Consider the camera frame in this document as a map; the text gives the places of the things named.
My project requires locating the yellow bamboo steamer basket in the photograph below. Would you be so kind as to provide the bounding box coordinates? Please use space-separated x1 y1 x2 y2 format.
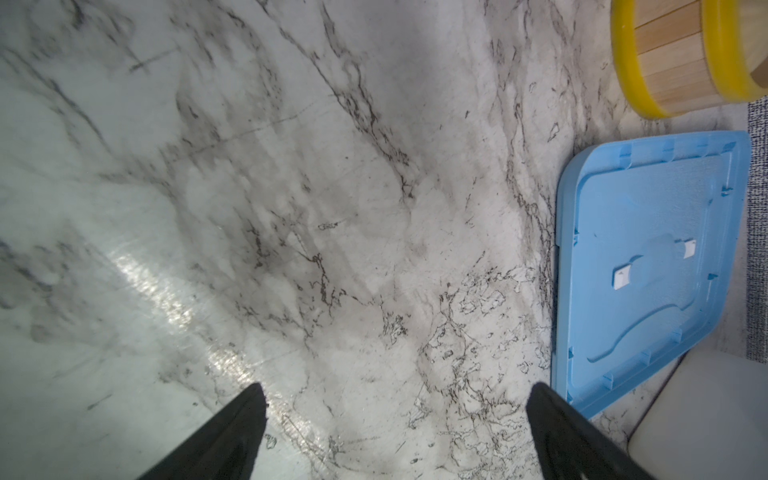
610 0 767 119

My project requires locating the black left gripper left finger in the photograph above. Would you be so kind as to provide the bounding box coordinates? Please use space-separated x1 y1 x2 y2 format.
142 383 267 479

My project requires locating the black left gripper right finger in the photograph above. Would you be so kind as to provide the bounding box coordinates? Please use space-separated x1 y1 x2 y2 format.
526 382 652 480

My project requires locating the white plastic storage box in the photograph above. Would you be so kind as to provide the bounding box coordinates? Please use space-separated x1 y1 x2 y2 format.
628 350 767 479

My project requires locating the blue plastic box lid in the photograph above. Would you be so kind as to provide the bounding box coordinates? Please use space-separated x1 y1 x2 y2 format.
551 131 752 418

